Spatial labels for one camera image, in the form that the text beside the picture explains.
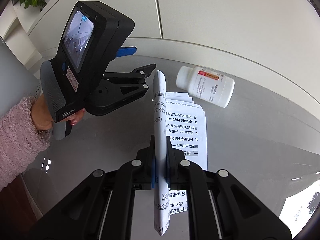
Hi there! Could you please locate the white paper leaflet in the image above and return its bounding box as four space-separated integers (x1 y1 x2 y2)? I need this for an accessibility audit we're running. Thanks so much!
153 70 208 236

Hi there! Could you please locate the person left hand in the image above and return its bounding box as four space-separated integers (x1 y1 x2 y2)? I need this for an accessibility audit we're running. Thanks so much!
31 94 85 131

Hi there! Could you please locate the white medicine bottle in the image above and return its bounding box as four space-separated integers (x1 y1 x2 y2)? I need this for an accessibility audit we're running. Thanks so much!
176 66 235 108

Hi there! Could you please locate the white tv cabinet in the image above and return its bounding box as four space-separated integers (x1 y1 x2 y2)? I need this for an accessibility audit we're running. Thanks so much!
14 0 319 116

